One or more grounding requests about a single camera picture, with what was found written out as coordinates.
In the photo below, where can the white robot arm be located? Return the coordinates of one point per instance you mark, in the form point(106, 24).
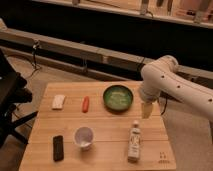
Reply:
point(160, 76)

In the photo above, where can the black tripod stand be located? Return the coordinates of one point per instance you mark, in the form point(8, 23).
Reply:
point(12, 90)

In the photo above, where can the white cup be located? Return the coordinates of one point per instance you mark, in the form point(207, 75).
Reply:
point(83, 138)

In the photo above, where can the orange pepper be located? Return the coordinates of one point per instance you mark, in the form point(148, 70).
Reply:
point(85, 105)

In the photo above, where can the green bowl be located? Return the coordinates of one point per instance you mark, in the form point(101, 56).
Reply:
point(118, 98)

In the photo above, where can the black rectangular block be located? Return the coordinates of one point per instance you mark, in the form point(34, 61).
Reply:
point(58, 148)

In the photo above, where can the white bottle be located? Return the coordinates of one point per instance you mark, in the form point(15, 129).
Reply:
point(134, 142)

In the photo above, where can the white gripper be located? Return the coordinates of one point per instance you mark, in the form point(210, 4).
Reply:
point(148, 94)

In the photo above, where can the white sponge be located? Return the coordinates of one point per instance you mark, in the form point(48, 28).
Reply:
point(58, 102)

